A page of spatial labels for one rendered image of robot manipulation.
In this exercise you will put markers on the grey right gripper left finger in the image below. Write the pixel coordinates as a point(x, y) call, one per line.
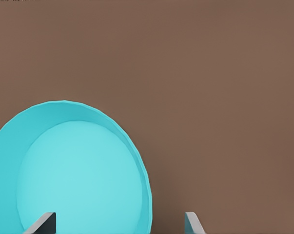
point(44, 224)

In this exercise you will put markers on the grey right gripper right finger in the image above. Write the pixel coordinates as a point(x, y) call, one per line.
point(193, 223)

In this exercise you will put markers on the turquoise round plate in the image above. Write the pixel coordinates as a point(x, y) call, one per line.
point(81, 168)

